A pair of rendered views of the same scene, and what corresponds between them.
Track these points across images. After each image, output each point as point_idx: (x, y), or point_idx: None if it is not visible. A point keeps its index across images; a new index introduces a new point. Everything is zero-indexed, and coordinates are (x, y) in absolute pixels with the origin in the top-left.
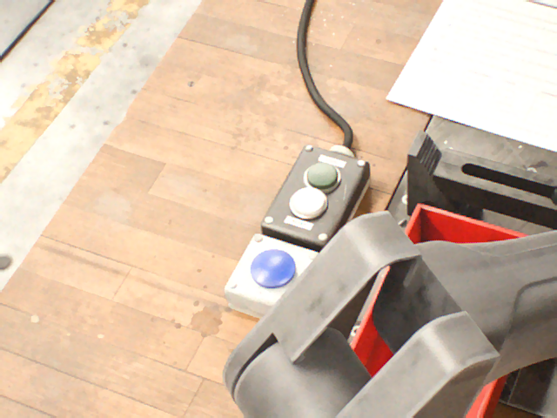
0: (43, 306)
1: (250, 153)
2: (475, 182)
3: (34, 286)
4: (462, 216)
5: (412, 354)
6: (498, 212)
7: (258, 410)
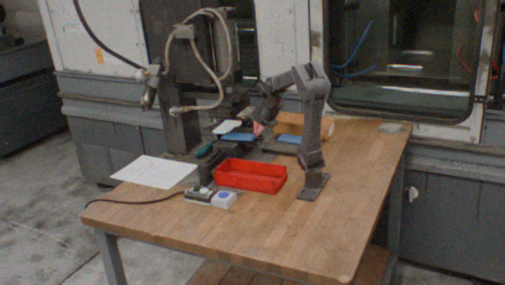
0: (221, 239)
1: (178, 209)
2: (212, 161)
3: (214, 242)
4: (218, 166)
5: (314, 64)
6: (216, 165)
7: (315, 87)
